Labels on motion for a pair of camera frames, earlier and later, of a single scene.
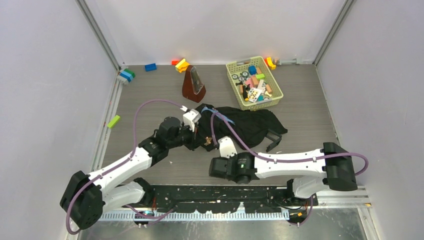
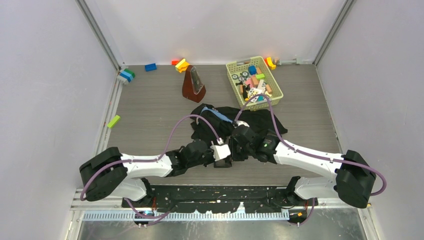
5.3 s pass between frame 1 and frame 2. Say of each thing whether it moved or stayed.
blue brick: stayed
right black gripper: moved
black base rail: stayed
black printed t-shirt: stayed
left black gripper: moved
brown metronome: stayed
